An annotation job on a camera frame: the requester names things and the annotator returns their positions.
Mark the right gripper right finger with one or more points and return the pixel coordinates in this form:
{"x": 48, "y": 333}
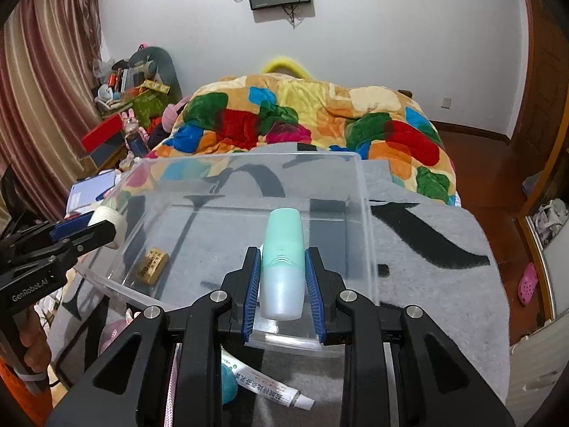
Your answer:
{"x": 398, "y": 363}

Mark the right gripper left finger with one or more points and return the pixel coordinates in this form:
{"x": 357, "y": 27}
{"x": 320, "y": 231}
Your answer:
{"x": 163, "y": 355}

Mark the teal tape roll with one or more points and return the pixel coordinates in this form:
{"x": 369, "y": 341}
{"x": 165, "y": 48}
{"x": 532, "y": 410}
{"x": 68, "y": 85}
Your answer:
{"x": 229, "y": 384}

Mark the small wooden block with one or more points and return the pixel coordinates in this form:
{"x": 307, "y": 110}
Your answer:
{"x": 152, "y": 266}

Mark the clear plastic storage box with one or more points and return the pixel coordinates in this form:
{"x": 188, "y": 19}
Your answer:
{"x": 206, "y": 211}

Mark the mint green bottle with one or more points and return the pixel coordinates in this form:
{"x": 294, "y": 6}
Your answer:
{"x": 282, "y": 273}

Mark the orange sleeve forearm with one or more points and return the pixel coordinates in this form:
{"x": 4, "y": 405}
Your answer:
{"x": 37, "y": 407}

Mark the left hand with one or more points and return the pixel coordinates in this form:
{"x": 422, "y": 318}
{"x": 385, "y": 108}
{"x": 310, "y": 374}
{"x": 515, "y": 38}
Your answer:
{"x": 33, "y": 337}

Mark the blue white book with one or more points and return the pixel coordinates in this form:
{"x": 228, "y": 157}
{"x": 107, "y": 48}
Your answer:
{"x": 85, "y": 192}

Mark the white ointment tube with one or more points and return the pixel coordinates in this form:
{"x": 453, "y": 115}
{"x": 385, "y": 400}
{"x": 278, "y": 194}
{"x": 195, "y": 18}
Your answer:
{"x": 266, "y": 387}

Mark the pink croc shoe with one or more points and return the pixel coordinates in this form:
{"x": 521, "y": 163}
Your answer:
{"x": 527, "y": 284}

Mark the grey black blanket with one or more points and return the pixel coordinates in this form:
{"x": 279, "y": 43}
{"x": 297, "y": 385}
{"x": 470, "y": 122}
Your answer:
{"x": 427, "y": 254}

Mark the red box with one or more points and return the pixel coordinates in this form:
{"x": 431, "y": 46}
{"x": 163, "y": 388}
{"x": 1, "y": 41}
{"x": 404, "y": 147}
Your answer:
{"x": 99, "y": 135}

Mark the pink bunny toy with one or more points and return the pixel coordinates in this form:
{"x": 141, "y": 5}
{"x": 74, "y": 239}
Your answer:
{"x": 135, "y": 135}

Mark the striped pink curtain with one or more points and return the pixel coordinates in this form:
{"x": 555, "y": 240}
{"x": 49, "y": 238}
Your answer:
{"x": 47, "y": 51}

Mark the colourful patchwork quilt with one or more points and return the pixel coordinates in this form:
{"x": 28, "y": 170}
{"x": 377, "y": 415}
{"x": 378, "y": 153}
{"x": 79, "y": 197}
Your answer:
{"x": 249, "y": 113}

